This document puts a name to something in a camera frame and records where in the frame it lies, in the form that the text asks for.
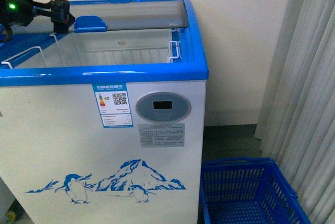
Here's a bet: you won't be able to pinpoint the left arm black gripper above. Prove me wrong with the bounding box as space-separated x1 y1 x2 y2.
1 0 75 33

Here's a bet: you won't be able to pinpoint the glass sliding lid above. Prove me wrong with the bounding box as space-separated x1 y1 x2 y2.
70 0 188 22
47 16 189 32

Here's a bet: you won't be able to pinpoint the white chest freezer blue rim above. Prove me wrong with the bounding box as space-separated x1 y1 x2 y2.
1 0 209 223

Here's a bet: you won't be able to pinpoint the blue plastic shopping basket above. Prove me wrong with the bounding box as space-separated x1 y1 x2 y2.
200 158 310 223

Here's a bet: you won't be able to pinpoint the white vertical blinds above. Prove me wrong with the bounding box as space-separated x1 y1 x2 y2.
255 0 334 223

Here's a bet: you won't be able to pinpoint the white wire freezer basket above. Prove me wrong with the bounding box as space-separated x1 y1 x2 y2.
1 28 182 69

